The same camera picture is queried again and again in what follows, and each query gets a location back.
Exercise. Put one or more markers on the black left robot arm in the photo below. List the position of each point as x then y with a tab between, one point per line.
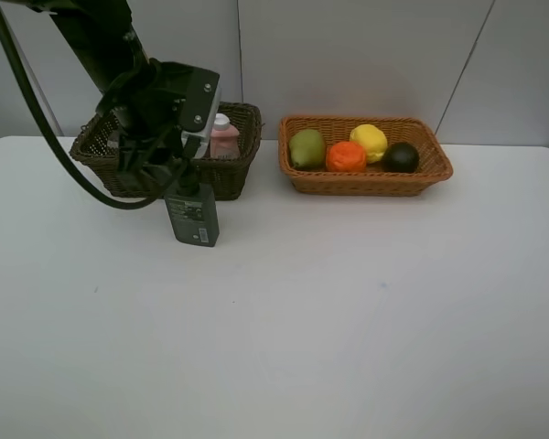
95	31

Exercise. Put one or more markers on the green red pear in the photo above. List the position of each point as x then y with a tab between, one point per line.
307	149

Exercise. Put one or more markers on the orange tangerine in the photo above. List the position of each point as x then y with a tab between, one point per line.
348	157

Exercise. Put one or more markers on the pink white-capped bottle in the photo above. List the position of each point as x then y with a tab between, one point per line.
224	139

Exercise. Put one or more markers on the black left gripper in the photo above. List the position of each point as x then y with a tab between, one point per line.
146	97

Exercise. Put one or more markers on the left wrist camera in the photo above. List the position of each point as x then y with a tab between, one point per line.
198	111

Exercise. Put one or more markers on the orange wicker basket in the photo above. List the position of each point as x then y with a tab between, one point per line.
434	166

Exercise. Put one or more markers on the dark purple mangosteen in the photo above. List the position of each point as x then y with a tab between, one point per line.
400	158

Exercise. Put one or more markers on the dark brown wicker basket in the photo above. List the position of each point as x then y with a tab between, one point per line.
227	177

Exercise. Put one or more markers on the dark green pump bottle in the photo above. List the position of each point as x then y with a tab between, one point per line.
192	211

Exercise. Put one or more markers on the yellow lemon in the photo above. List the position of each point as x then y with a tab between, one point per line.
372	140

